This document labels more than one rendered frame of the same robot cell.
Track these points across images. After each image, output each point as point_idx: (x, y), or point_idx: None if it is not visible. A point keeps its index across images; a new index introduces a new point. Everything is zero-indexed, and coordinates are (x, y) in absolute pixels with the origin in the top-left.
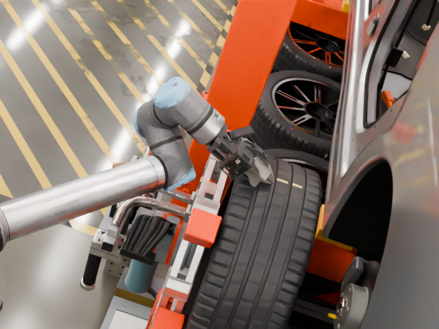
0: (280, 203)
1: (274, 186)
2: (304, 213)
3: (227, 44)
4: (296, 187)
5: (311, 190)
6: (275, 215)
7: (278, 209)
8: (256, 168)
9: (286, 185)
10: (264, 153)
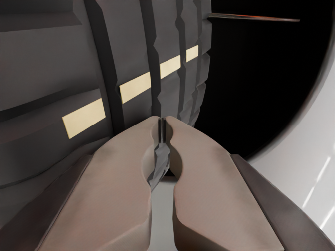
0: (167, 152)
1: (150, 106)
2: (191, 124)
3: None
4: (192, 62)
5: (207, 42)
6: (156, 181)
7: (162, 165)
8: (142, 170)
9: (177, 78)
10: (301, 212)
